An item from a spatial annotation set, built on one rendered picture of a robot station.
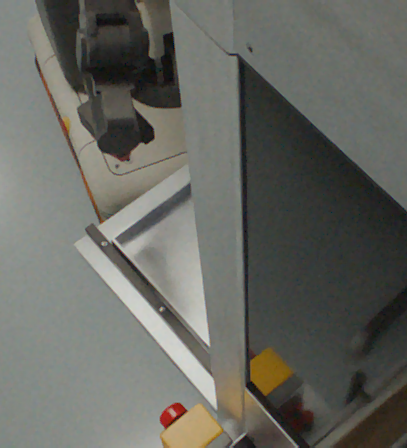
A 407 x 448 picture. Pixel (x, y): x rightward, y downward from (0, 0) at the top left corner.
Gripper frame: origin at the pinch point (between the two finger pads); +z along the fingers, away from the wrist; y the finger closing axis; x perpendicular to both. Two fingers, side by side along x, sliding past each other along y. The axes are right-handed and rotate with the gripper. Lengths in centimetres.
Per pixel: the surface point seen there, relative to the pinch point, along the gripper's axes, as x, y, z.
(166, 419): -19.0, 34.0, 7.6
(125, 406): -12, -7, 108
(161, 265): -2.1, 8.8, 20.1
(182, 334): -7.3, 21.4, 18.5
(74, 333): -10, -31, 108
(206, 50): -12, 41, -70
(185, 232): 4.8, 6.5, 20.0
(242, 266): -12, 43, -43
